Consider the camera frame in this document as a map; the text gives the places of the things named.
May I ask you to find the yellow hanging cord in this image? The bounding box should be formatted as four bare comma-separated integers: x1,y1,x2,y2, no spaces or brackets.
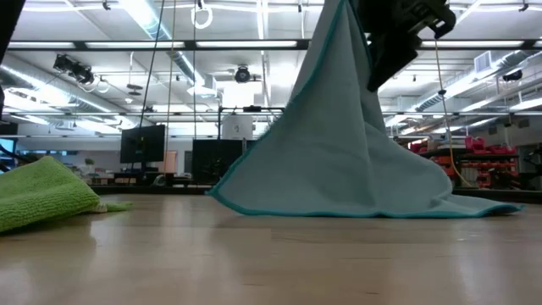
434,40,472,188

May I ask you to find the green microfiber towel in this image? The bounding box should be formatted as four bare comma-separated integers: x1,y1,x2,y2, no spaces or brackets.
0,155,133,234

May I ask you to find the black metal table frame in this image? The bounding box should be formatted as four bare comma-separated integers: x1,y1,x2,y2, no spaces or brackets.
91,184,542,203

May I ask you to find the blue-lit screen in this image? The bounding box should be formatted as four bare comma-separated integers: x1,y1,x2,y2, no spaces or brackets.
0,137,17,169

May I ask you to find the black ceiling-hung camera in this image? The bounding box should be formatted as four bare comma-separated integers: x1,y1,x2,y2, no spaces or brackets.
234,65,252,84

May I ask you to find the black overhead beam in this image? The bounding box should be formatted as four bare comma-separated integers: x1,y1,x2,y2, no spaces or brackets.
6,38,542,51

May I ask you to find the black hanging cable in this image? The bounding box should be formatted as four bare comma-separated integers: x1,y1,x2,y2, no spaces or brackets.
141,0,167,114

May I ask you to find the shelf with red bins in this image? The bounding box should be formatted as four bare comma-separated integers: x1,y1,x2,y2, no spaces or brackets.
417,136,521,190

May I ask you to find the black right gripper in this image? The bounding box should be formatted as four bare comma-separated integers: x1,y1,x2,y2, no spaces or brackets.
351,0,457,93

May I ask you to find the black computer monitor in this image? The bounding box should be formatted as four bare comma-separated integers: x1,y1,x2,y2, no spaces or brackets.
119,124,166,170

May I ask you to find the silver ceiling duct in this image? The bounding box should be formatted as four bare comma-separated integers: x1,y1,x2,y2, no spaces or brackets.
412,50,542,114
118,0,221,101

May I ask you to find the blue microfiber towel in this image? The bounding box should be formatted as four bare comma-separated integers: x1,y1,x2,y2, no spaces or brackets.
206,0,525,219

